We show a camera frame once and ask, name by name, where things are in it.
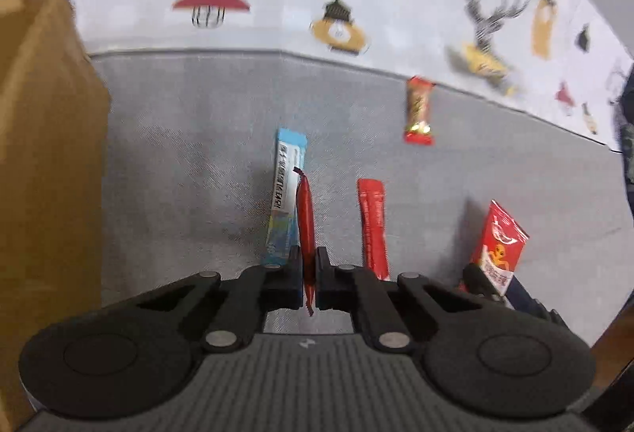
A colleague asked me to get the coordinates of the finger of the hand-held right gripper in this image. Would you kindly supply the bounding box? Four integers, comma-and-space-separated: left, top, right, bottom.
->
460, 262, 504, 305
504, 275, 564, 330

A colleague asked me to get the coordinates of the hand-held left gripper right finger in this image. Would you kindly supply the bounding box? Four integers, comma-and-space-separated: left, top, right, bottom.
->
315, 247, 485, 354

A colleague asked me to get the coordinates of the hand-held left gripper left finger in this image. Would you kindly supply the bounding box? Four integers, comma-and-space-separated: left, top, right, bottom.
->
133, 246, 304, 354

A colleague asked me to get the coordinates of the red cartoon snack packet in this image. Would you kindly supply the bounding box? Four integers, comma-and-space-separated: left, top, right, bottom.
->
458, 199, 531, 298

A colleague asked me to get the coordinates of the thin red sausage stick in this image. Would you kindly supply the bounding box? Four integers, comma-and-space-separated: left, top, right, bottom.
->
292, 166, 318, 318

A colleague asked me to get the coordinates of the cardboard box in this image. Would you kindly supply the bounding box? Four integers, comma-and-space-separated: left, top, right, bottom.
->
0, 0, 113, 429

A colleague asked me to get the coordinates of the red stick packet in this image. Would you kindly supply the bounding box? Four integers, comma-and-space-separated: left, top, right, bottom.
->
357, 178, 392, 282

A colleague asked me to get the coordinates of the blue stick packet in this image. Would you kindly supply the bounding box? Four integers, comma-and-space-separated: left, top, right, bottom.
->
261, 127, 309, 267

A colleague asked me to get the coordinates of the grey blanket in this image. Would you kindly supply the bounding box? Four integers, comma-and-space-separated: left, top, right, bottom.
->
83, 47, 634, 338

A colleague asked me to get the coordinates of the red and gold candy bar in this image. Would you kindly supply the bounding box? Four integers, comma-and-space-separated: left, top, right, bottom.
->
403, 75, 437, 147

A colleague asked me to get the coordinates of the yellow snack packet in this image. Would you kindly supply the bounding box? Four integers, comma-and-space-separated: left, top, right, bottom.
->
447, 40, 522, 97

